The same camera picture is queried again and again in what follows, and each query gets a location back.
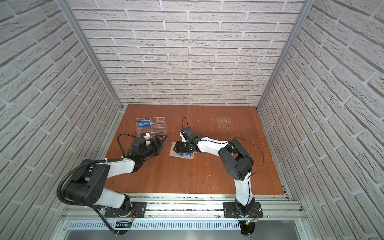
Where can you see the right corner aluminium post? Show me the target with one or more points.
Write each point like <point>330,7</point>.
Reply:
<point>304,12</point>

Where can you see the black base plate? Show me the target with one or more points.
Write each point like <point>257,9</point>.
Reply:
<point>127,211</point>
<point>235,210</point>

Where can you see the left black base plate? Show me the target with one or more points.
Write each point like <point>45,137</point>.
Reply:
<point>127,211</point>

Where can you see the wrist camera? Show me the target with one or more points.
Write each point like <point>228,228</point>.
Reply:
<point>147,137</point>
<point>188,134</point>

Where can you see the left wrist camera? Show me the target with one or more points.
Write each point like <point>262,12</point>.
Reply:
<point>147,137</point>

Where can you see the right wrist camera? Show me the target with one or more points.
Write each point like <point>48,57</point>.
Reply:
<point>188,134</point>

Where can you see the aluminium rail frame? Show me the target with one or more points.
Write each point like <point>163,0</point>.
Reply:
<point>283,218</point>

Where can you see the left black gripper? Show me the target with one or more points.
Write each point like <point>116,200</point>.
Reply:
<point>156,144</point>

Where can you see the corner aluminium post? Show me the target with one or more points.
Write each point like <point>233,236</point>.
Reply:
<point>80,34</point>
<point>304,12</point>

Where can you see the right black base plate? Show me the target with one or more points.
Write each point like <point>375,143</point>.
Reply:
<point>235,210</point>

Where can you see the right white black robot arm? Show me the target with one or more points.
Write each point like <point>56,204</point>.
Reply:
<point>236,160</point>

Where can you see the perforated metal vent strip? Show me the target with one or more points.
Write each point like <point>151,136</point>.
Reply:
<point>216,225</point>

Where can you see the tan leather card holder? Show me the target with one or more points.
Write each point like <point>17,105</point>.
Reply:
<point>175,152</point>

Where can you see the clear plastic organizer box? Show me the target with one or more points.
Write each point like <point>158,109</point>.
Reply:
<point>157,127</point>

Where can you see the left corner aluminium post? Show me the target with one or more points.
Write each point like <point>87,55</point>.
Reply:
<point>80,34</point>

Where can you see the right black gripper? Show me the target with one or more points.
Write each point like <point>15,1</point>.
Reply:
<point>179,145</point>

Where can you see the blue item in box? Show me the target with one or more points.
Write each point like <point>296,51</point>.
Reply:
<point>144,123</point>

